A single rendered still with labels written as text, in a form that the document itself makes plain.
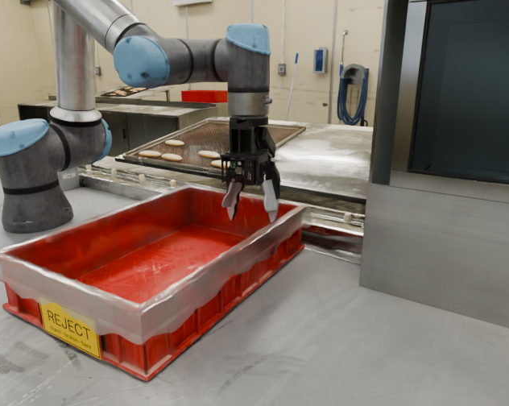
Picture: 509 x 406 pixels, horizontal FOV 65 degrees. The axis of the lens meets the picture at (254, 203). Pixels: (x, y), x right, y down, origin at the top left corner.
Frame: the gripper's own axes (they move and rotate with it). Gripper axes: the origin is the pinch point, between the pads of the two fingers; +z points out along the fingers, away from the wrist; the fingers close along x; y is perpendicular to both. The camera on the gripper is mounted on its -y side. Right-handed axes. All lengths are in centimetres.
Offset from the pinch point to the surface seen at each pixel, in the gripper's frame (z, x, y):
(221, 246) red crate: 8.2, -7.5, -1.1
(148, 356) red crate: 5.1, -0.3, 37.9
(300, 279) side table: 8.5, 11.8, 7.2
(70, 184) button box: 7, -73, -28
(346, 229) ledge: 4.4, 17.7, -10.5
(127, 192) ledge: 7, -49, -27
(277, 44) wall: -60, -119, -437
